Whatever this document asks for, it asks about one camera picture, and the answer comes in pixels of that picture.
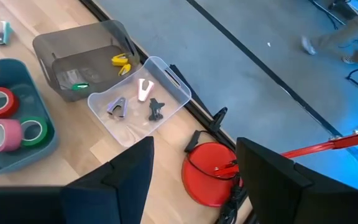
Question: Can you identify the white clip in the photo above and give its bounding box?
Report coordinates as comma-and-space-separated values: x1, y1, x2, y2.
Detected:
137, 78, 155, 103

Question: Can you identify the smoky grey plastic bin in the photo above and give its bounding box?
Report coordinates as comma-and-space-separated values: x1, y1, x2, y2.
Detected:
32, 19, 142, 103

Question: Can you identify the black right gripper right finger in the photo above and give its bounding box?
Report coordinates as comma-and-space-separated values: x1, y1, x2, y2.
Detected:
236, 136, 314, 224

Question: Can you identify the black frame clamp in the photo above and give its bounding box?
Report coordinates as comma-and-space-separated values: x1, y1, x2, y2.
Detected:
209, 106, 229, 134

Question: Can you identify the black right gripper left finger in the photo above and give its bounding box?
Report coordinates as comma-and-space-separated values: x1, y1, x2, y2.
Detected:
60, 136, 155, 224

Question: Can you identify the pink tape roll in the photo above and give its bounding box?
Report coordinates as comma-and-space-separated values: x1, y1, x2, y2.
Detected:
0, 118, 24, 153

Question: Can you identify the green stapler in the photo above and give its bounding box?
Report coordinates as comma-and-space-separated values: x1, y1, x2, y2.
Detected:
71, 82, 90, 91

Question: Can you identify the green tape roll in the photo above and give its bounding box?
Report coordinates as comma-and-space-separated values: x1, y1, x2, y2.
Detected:
19, 116, 49, 147

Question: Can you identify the teal plastic bin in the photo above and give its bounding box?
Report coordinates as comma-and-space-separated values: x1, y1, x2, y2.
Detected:
0, 58, 60, 178

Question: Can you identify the black staple remover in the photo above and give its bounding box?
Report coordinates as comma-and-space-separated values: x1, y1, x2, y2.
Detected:
147, 97, 166, 122

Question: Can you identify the yellow stapler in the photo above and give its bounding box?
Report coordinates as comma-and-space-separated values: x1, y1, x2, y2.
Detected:
117, 63, 132, 77
111, 53, 131, 67

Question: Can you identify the red round stand base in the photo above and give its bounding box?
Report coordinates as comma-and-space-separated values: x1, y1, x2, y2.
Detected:
183, 129, 248, 224

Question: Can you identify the red desk lamp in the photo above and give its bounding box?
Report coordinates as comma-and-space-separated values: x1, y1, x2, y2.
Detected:
181, 129, 358, 208

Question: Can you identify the clear plastic bin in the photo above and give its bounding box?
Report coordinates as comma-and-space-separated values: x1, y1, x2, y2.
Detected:
87, 55, 193, 147

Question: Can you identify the person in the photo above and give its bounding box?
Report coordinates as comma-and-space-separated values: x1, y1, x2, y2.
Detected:
301, 9, 358, 65

